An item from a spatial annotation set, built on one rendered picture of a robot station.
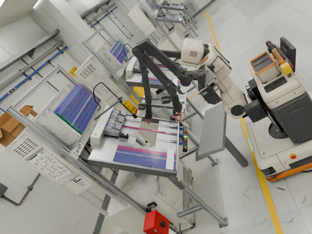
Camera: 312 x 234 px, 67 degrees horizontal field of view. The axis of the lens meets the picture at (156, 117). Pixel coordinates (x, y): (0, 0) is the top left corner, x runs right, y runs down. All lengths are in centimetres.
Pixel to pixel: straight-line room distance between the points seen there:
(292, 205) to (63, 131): 186
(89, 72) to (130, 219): 185
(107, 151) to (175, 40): 492
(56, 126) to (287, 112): 169
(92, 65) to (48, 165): 148
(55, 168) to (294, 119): 187
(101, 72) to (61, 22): 232
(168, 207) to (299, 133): 122
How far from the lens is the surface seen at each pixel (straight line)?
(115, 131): 214
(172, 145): 215
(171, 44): 660
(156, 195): 215
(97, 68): 316
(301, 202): 220
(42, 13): 542
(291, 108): 189
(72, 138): 202
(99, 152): 203
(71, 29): 524
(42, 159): 214
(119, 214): 246
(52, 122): 199
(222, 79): 186
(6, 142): 222
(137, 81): 315
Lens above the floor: 182
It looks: 22 degrees down
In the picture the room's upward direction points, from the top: 45 degrees counter-clockwise
